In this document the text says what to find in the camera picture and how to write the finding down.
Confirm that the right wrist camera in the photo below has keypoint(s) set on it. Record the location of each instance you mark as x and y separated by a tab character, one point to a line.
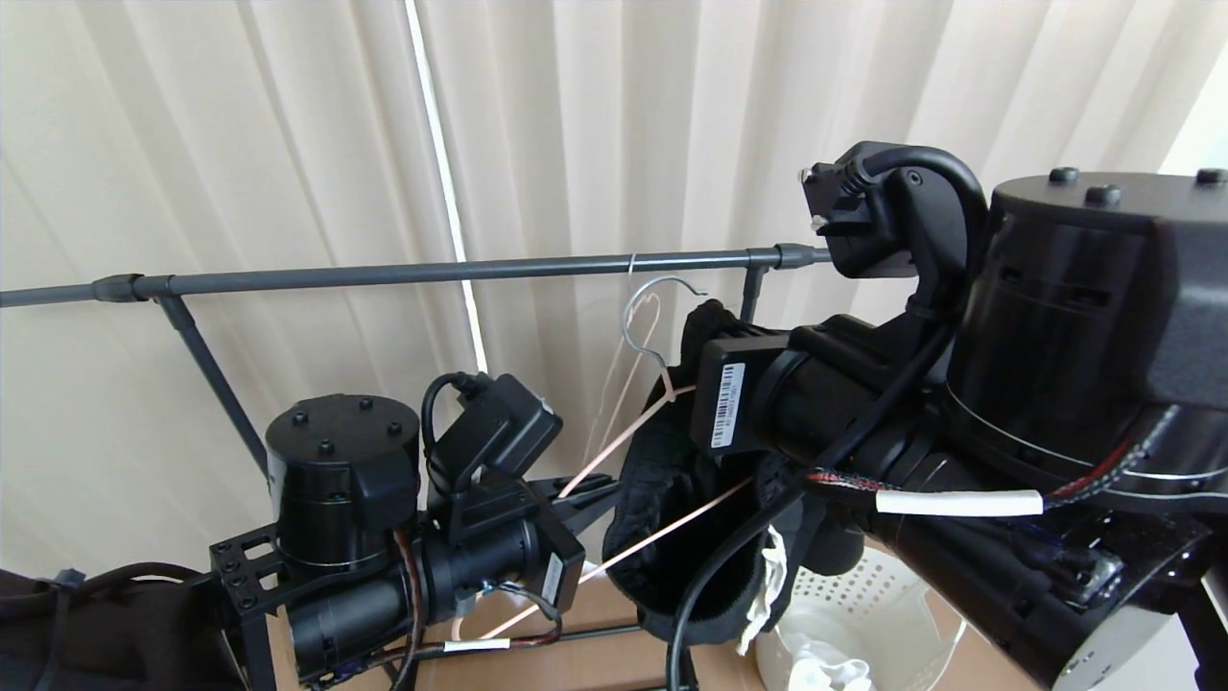
873	221

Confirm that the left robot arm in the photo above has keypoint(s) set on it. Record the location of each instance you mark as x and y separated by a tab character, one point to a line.
336	480

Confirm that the black shorts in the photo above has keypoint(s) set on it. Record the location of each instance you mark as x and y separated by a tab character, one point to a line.
662	470

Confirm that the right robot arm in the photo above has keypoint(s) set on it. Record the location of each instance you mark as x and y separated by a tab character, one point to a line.
1074	317

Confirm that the white garment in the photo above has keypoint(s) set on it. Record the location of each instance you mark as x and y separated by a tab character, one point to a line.
825	672

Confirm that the white laundry basket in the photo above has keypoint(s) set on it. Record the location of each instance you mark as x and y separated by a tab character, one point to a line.
863	595

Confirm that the pink clothes hanger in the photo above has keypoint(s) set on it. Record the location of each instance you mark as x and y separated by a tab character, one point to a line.
672	527
608	403

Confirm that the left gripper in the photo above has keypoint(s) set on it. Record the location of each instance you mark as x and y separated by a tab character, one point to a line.
480	571

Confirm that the beige curtain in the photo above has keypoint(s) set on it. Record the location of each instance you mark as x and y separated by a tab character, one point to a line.
240	144

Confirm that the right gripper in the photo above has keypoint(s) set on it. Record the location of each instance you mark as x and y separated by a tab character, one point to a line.
796	384

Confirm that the black clothes rack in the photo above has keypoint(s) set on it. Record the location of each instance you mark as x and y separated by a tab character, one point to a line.
384	276

